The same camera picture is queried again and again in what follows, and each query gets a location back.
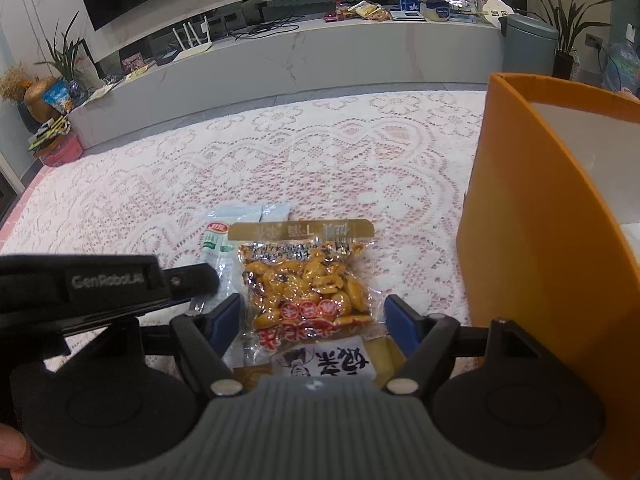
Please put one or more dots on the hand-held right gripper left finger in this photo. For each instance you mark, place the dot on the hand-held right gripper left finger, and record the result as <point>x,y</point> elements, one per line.
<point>225,320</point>

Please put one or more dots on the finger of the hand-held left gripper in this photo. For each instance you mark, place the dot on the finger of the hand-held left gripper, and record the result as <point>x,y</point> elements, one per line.
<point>192,282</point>

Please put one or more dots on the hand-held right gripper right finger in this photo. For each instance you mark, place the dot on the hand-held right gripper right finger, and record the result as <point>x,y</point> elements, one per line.
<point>400,322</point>

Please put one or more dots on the white green snack packet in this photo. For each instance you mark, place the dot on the white green snack packet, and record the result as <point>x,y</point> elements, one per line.
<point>216,250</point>

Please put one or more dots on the gold bean snack packet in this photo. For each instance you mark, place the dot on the gold bean snack packet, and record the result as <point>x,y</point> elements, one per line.
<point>300,285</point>

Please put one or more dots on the orange cardboard box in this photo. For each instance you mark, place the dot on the orange cardboard box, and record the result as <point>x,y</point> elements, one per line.
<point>525,260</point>

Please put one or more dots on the person's left hand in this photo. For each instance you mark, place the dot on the person's left hand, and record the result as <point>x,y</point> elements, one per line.
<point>12,452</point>

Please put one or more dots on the pale blue snack packet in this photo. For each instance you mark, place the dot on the pale blue snack packet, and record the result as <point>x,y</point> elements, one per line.
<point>250,214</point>

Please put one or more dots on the stack of magazines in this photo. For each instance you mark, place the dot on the stack of magazines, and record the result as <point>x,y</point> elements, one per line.
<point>47,132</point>

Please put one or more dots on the pink lace tablecloth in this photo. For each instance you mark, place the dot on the pink lace tablecloth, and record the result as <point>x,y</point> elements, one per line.
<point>300,160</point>

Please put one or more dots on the gold vase dried flowers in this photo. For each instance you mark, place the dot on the gold vase dried flowers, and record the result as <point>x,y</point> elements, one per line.
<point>40,100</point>

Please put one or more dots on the blue snack bag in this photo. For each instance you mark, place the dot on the blue snack bag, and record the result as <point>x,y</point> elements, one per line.
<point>57,97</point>

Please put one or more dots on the long-leaf plant patterned pot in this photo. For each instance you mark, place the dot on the long-leaf plant patterned pot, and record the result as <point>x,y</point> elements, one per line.
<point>75,87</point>

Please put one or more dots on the yellow paper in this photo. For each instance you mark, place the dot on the yellow paper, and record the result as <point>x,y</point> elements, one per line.
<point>140,72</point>

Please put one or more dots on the white router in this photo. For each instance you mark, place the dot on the white router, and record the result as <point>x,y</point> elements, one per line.
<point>192,50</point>

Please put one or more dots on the white marble television console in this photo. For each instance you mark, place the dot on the white marble television console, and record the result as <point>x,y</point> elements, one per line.
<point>300,67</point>

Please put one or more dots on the grey trash bin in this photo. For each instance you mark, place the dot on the grey trash bin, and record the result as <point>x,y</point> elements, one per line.
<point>527,47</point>

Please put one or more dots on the kitchen scale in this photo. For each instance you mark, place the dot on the kitchen scale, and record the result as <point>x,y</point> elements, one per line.
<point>407,15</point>

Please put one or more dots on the long-leaf potted plant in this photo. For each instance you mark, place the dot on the long-leaf potted plant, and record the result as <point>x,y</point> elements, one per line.
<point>565,62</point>

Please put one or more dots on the white jar blue label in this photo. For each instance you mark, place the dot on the white jar blue label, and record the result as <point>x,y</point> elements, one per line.
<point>438,11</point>

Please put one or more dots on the pile of snack packets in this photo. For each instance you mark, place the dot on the pile of snack packets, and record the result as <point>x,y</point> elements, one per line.
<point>360,11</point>

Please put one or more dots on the white round object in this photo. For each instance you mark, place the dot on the white round object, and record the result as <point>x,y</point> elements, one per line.
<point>497,12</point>

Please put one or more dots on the large blue water bottle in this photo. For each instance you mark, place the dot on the large blue water bottle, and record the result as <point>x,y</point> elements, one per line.
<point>622,70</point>

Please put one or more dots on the pink picture frame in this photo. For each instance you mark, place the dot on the pink picture frame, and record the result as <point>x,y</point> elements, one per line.
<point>133,62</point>

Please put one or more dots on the wall socket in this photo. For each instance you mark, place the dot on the wall socket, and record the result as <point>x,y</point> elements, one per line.
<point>593,41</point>

